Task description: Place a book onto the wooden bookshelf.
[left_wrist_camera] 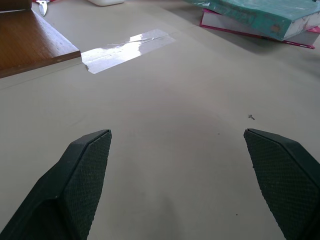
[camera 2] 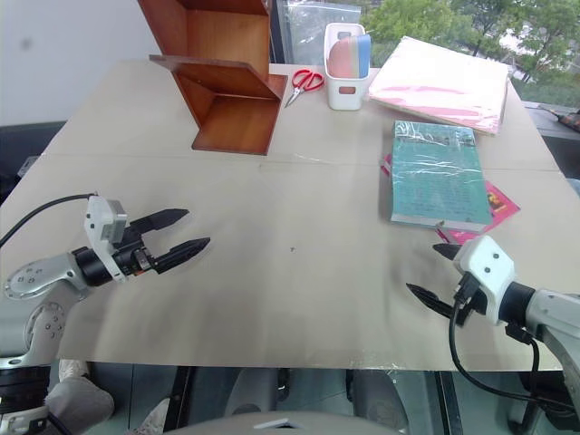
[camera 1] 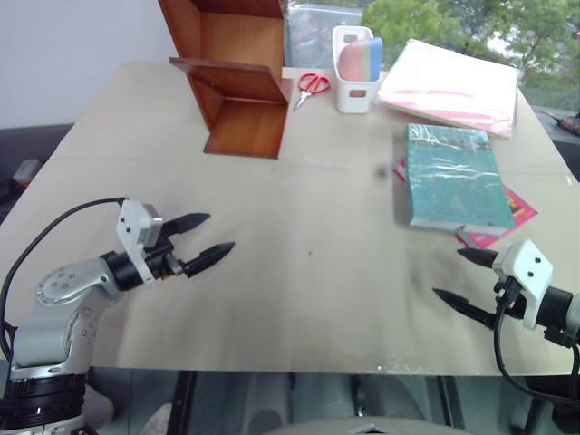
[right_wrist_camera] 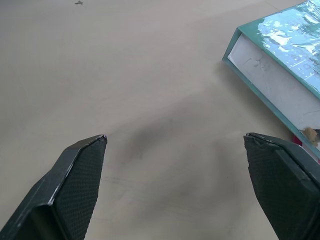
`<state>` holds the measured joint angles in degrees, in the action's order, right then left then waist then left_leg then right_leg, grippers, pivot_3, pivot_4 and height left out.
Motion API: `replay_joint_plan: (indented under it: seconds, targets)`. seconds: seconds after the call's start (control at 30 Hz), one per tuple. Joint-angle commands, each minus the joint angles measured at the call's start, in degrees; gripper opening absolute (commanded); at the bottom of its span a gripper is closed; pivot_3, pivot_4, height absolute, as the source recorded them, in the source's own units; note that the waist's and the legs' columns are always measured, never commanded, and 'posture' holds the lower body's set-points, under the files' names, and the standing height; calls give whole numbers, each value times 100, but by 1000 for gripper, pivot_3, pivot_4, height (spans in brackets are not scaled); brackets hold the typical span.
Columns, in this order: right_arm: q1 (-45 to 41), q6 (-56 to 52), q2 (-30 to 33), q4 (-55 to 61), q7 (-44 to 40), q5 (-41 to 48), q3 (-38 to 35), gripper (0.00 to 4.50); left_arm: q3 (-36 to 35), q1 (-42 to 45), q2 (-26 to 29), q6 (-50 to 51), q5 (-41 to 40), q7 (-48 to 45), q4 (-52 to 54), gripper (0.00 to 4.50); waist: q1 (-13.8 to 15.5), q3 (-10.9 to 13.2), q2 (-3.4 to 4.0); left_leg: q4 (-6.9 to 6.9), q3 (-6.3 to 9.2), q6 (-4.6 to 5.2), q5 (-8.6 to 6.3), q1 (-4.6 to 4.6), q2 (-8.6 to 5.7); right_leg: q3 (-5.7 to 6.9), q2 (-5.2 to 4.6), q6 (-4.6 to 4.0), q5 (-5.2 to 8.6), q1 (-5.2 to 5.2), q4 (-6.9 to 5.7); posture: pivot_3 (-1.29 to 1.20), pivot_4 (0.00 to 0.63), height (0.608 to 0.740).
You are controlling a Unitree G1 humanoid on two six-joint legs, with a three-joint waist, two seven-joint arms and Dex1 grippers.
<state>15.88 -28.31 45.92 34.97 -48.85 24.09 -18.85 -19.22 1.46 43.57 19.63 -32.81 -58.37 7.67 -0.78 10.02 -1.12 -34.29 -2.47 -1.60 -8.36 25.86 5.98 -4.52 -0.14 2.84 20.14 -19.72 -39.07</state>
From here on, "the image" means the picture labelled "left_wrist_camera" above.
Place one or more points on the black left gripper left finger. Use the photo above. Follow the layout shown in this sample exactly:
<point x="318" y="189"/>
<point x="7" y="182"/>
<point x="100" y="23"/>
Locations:
<point x="75" y="190"/>

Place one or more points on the small metal screw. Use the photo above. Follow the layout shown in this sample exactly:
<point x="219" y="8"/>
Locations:
<point x="251" y="116"/>

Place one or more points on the white plastic object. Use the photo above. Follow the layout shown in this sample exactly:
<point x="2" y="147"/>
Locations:
<point x="106" y="2"/>

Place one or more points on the silver metal scissors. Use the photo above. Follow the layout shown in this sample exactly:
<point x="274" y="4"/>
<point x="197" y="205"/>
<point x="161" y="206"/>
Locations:
<point x="43" y="6"/>

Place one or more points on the clear adhesive tape strip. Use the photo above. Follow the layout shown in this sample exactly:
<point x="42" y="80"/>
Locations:
<point x="127" y="51"/>

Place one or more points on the pink covered book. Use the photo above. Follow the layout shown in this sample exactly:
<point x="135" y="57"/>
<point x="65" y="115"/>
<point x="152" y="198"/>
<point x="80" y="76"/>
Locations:
<point x="252" y="27"/>

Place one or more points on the brown wooden board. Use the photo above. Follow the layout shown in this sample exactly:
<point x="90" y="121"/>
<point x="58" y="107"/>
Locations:
<point x="27" y="42"/>

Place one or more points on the teal thick book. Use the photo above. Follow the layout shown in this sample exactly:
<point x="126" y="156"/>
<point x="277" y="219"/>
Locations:
<point x="257" y="15"/>

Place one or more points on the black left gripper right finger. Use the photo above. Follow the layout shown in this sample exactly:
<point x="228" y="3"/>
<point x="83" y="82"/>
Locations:
<point x="282" y="175"/>

